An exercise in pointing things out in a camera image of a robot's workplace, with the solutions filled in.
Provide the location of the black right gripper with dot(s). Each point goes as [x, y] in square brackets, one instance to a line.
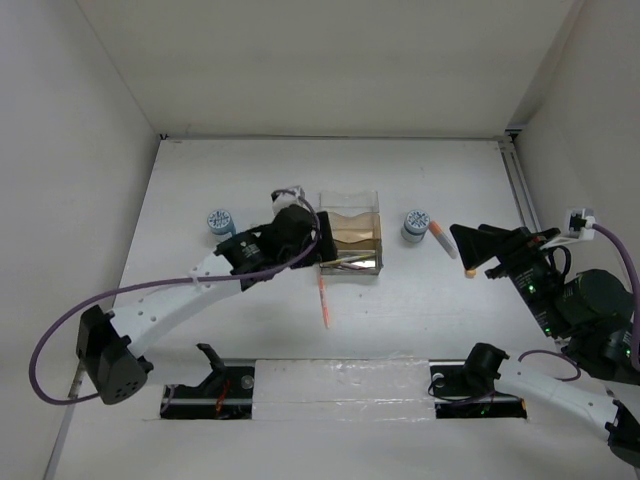
[478, 244]

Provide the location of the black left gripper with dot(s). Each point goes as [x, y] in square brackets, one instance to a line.
[324, 249]

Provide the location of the orange capped clear marker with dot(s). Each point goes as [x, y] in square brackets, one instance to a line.
[443, 239]

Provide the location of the orange pen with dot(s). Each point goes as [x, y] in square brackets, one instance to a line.
[323, 302]

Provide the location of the red pen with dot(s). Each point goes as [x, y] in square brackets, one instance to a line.
[351, 267]

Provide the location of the yellow pen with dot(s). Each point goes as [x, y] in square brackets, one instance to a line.
[347, 260]

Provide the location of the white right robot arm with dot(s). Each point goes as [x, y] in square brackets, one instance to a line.
[596, 316]

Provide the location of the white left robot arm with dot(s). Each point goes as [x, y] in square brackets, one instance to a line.
[111, 345]

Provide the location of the blue tape roll right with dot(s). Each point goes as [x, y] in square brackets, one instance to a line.
[416, 224]

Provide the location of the blue tape roll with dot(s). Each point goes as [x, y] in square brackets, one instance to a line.
[416, 224]
[220, 223]

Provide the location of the three-tier acrylic organizer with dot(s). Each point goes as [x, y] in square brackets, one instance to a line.
[356, 228]

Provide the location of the blue tape roll left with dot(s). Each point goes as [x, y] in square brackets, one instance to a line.
[220, 223]

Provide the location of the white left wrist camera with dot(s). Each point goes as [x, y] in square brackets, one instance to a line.
[286, 197]

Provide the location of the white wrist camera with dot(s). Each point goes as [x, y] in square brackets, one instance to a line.
[286, 197]
[577, 228]

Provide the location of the aluminium frame rail right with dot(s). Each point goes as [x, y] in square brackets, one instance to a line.
[517, 180]

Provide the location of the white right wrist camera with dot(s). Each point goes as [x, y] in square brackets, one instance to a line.
[577, 228]

